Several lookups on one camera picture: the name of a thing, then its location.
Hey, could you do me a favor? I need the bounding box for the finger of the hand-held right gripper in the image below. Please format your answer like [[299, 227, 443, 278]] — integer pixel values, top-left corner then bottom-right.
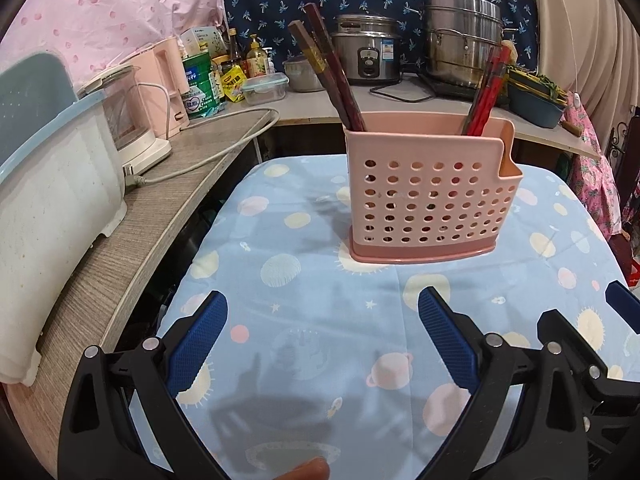
[[604, 280, 640, 335], [536, 309, 640, 480]]

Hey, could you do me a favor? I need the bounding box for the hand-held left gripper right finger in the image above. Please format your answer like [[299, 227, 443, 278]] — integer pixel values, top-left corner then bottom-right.
[[416, 286, 592, 480]]

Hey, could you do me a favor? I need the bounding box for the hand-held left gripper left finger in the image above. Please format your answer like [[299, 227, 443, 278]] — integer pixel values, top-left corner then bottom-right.
[[57, 290, 230, 480]]

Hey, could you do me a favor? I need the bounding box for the pink perforated utensil basket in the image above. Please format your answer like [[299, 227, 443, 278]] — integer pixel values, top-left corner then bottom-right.
[[344, 111, 522, 264]]

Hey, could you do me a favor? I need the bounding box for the brown chopstick gold band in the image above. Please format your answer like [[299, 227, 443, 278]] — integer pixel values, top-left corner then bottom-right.
[[287, 20, 354, 131]]

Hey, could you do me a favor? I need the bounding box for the dark red chopstick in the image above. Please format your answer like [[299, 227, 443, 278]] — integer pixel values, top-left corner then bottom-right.
[[304, 2, 368, 132]]

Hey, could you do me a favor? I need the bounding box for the person's left hand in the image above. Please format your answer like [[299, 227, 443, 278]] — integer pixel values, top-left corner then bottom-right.
[[274, 457, 331, 480]]

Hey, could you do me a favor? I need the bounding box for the blue planet print tablecloth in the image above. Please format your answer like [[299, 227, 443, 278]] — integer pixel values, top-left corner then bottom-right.
[[125, 155, 640, 480]]

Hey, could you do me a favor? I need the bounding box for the pink floral cloth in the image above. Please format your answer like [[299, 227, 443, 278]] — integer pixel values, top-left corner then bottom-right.
[[570, 95, 627, 232]]

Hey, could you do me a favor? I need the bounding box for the wood grain counter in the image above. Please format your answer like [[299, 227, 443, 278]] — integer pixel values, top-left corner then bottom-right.
[[0, 75, 601, 461]]

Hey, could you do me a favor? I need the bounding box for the white dish rack blue lid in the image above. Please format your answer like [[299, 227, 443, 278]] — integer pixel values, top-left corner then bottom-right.
[[0, 51, 128, 386]]

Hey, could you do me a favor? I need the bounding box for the white countertop appliance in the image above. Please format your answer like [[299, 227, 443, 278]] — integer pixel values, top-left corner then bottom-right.
[[75, 62, 173, 177]]

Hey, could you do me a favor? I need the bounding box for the blue basin with vegetables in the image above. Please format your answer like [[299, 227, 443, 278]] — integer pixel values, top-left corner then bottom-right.
[[507, 67, 569, 129]]

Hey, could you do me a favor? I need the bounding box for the yellow snack packet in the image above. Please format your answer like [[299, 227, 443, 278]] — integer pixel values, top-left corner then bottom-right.
[[222, 71, 246, 101]]

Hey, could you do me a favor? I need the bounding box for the pink electric kettle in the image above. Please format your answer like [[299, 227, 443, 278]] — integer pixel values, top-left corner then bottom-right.
[[134, 37, 191, 138]]

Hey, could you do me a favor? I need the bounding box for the clear food container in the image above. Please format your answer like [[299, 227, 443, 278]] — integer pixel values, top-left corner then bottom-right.
[[240, 73, 290, 106]]

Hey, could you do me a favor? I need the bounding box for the green tin can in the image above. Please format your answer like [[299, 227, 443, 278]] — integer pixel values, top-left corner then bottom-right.
[[182, 51, 225, 112]]

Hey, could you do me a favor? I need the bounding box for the small steel pot with lid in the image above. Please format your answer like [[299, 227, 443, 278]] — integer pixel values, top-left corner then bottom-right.
[[283, 57, 326, 93]]

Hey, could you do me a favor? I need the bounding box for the beige curtain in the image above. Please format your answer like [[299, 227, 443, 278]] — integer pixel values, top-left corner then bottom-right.
[[527, 0, 640, 111]]

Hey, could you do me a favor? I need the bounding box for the yellow liquid bottle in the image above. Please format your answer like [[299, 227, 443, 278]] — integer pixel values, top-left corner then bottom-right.
[[245, 35, 269, 79]]

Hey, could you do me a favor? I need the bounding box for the steel rice cooker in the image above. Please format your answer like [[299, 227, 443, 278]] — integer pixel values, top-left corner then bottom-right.
[[332, 14, 403, 86]]

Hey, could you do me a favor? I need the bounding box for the large steel steamer pot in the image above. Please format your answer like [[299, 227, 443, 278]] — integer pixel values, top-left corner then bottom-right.
[[419, 0, 504, 89]]

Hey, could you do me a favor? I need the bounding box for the pink dotted cloth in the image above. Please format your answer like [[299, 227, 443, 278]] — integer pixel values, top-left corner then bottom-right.
[[0, 0, 238, 91]]

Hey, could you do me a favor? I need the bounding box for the white power cable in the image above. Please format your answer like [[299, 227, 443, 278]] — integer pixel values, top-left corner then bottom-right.
[[122, 106, 281, 188]]

